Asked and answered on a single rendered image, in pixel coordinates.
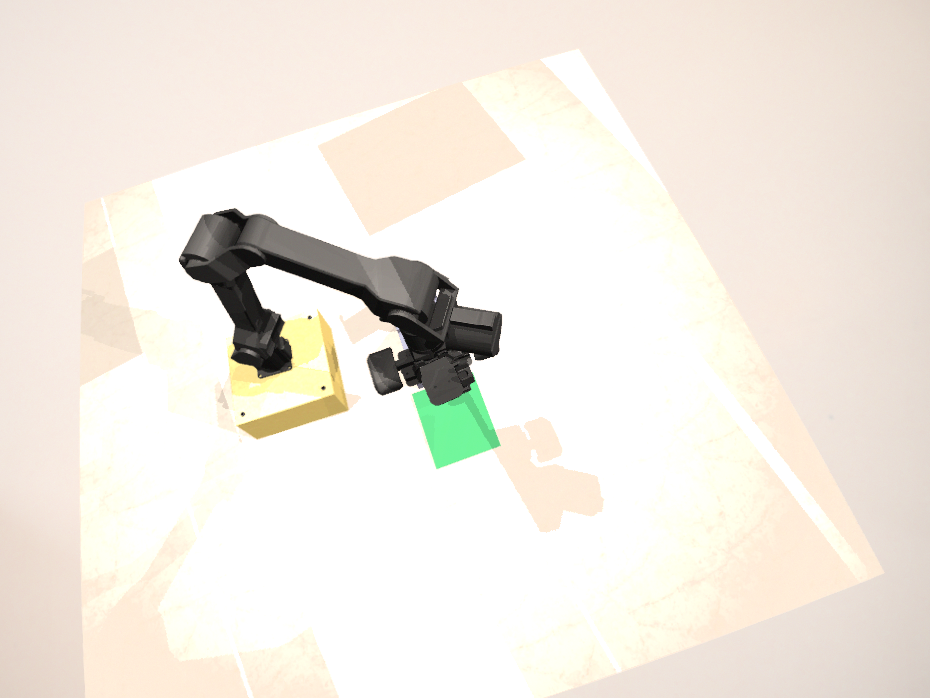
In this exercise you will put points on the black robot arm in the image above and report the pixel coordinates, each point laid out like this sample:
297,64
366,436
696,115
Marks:
398,290

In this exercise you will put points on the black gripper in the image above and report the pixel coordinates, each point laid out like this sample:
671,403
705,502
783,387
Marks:
384,369

